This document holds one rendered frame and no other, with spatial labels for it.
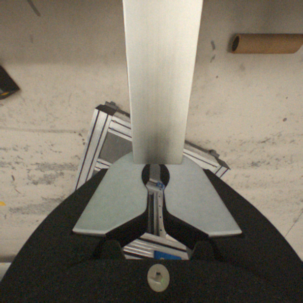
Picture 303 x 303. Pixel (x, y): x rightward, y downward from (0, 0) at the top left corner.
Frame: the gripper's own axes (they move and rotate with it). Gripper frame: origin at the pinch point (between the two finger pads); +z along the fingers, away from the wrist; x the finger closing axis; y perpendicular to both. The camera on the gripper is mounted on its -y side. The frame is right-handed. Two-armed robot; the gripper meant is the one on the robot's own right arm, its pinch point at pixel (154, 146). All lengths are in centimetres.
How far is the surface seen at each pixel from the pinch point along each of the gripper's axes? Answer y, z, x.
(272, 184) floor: 81, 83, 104
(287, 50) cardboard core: -13, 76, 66
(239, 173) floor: 69, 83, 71
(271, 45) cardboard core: -15, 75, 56
